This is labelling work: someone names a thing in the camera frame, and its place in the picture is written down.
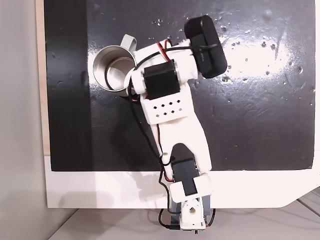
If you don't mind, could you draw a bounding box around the black table mat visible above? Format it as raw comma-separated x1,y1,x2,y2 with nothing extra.
43,0,316,173

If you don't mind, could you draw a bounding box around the steel cup with grey handle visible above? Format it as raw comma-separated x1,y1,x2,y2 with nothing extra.
92,33,138,99

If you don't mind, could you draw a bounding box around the black oval camera box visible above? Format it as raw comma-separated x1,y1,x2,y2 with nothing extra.
183,14,229,80

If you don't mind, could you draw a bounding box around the black cable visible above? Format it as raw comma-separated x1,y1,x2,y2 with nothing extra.
128,42,218,232

